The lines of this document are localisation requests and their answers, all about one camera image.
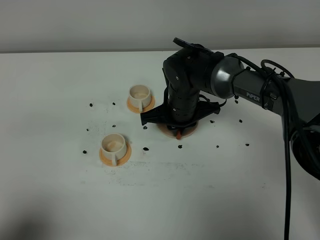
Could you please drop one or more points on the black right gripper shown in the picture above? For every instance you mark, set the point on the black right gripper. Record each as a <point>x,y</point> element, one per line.
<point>180,110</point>

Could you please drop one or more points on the brown clay teapot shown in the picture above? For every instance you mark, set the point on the brown clay teapot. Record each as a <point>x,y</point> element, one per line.
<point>178,135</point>

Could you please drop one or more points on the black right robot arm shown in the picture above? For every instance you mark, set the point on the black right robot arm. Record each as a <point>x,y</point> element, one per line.
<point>189,72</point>

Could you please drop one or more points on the beige round teapot coaster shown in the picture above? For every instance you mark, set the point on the beige round teapot coaster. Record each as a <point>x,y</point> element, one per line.
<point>186,132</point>

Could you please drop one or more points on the white far teacup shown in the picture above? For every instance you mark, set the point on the white far teacup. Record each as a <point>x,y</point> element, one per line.
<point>139,97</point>

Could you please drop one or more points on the white teacup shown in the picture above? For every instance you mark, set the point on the white teacup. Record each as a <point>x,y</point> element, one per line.
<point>139,97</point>
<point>113,148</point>

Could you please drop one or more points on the orange far saucer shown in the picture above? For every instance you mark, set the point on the orange far saucer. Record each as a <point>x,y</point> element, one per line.
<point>145,109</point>

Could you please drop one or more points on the orange saucer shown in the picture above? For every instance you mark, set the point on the orange saucer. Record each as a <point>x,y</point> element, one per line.
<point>145,109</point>
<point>121,161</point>

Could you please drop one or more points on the white near teacup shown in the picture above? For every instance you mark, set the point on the white near teacup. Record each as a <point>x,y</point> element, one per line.
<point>113,148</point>

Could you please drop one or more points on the orange near saucer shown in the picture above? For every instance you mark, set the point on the orange near saucer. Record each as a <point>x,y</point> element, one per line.
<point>121,161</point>

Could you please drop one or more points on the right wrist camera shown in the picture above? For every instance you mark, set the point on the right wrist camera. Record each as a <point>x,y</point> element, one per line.
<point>192,46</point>

